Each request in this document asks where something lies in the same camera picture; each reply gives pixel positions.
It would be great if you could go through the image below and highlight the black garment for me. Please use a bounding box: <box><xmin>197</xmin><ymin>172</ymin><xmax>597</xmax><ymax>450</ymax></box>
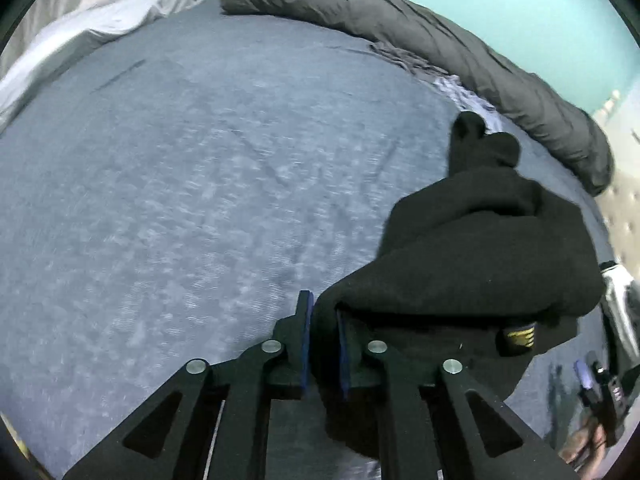
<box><xmin>310</xmin><ymin>112</ymin><xmax>604</xmax><ymax>457</ymax></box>

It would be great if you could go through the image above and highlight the blue patterned bed sheet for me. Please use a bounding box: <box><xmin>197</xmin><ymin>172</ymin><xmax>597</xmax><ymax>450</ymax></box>
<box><xmin>0</xmin><ymin>0</ymin><xmax>618</xmax><ymax>480</ymax></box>

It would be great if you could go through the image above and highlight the dark grey rolled duvet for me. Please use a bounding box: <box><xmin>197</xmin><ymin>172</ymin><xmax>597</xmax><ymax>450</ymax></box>
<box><xmin>220</xmin><ymin>0</ymin><xmax>615</xmax><ymax>196</ymax></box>

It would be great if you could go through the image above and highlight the cream tufted headboard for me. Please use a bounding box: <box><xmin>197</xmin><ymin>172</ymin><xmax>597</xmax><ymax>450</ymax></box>
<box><xmin>597</xmin><ymin>93</ymin><xmax>639</xmax><ymax>278</ymax></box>

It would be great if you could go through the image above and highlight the small light blue cloth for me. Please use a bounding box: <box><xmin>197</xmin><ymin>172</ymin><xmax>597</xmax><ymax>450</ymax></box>
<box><xmin>433</xmin><ymin>75</ymin><xmax>503</xmax><ymax>133</ymax></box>

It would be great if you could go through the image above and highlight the light grey pillow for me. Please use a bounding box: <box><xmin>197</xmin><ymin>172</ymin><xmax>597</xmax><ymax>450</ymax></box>
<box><xmin>1</xmin><ymin>0</ymin><xmax>198</xmax><ymax>129</ymax></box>

